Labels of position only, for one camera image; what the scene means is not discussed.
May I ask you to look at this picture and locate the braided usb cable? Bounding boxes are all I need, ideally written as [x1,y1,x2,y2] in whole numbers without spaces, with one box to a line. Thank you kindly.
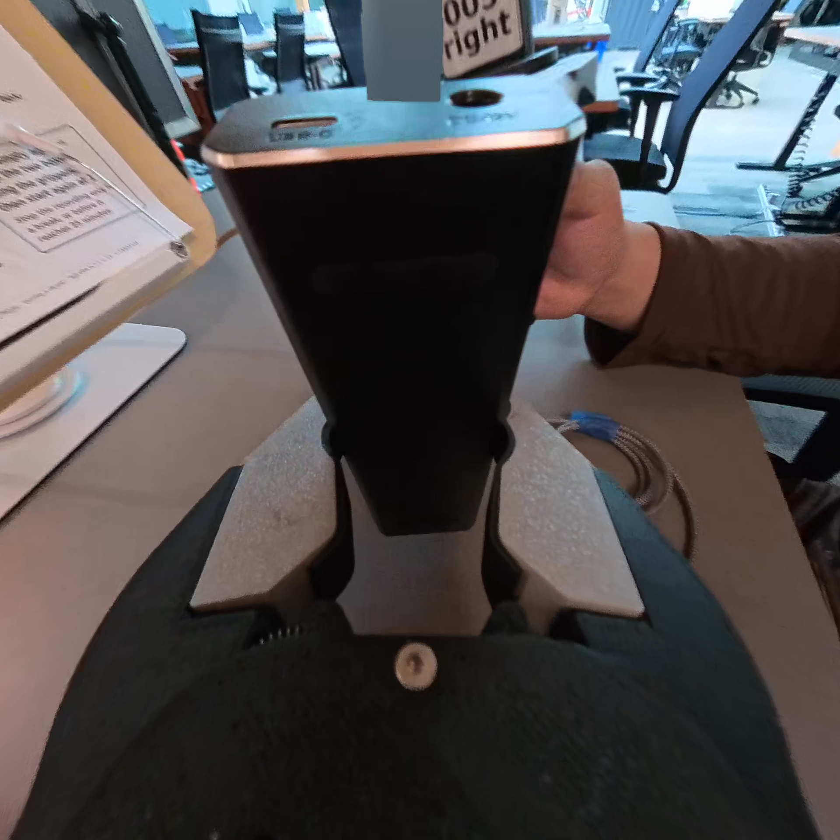
[548,410,698,559]

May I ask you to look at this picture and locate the printed instruction sheet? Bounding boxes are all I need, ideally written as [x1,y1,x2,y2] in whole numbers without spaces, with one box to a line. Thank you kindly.
[0,26,194,342]

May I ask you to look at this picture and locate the person's right hand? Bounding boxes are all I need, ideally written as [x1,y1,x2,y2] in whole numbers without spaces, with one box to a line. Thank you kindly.
[535,159,662,332]

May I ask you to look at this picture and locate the dark grey panel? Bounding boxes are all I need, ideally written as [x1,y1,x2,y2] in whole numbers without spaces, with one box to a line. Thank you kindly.
[29,0,201,175]

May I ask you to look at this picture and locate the white metal stand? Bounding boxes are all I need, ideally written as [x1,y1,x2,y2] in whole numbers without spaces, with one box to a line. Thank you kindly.
[0,322,188,519]

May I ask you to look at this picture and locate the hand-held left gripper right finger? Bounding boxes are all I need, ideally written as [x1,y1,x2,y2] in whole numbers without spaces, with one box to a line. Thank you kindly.
[481,397,647,619]

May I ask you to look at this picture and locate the person's right forearm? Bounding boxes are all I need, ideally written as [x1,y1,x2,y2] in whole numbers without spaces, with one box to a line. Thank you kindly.
[584,223,840,378]

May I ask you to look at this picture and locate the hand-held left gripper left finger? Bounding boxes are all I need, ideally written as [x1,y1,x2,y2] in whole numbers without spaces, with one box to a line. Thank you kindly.
[189,395,357,608]

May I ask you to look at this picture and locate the instruction sheet on stand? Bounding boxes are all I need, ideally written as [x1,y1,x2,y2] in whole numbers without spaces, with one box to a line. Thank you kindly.
[0,0,217,411]

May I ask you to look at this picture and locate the black desk leg frame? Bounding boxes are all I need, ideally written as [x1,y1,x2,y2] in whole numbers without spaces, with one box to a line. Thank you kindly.
[738,62,840,175]

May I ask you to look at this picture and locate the black usb hub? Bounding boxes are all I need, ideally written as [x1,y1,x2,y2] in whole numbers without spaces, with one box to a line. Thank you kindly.
[200,85,587,538]

